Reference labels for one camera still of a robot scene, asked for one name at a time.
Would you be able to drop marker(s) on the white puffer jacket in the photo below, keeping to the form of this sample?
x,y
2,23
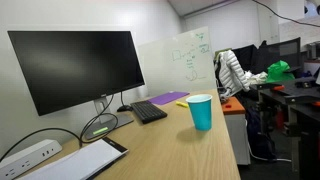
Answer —
x,y
231,71

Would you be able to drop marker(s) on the green bag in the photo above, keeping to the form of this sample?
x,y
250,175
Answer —
x,y
278,71

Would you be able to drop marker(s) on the black workbench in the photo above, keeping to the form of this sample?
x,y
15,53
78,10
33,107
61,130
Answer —
x,y
300,95

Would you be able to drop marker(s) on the small red object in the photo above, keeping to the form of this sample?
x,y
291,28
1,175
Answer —
x,y
228,106

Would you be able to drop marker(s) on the blue plastic cup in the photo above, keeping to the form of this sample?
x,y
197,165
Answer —
x,y
201,113

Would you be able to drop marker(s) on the black computer mouse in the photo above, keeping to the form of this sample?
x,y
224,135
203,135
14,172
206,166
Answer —
x,y
124,108

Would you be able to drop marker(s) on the white power strip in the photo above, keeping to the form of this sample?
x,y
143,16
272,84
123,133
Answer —
x,y
26,158

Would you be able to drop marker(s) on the orange and black clamp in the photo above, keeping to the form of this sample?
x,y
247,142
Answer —
x,y
277,88

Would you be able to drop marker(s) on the purple mat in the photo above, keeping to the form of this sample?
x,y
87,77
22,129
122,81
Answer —
x,y
168,97

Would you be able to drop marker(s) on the black computer monitor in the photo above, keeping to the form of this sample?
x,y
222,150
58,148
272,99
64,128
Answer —
x,y
73,66

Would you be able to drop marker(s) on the whiteboard with green writing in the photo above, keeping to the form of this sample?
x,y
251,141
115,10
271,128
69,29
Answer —
x,y
173,66

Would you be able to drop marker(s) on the black keyboard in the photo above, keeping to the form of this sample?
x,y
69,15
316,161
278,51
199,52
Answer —
x,y
148,111

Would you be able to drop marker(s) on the silver monitor stand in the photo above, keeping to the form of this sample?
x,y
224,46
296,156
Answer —
x,y
110,122

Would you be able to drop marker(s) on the black mesh office chair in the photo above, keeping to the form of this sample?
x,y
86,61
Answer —
x,y
283,53

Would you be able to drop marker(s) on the white cabinet with orange top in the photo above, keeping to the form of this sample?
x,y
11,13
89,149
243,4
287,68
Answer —
x,y
237,133

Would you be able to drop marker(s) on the dark backpack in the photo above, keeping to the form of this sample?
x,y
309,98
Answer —
x,y
260,140

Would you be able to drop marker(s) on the white crumpled cloth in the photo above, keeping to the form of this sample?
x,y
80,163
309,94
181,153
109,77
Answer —
x,y
256,78

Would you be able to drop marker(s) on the yellow marker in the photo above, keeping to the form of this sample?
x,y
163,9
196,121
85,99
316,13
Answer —
x,y
181,104

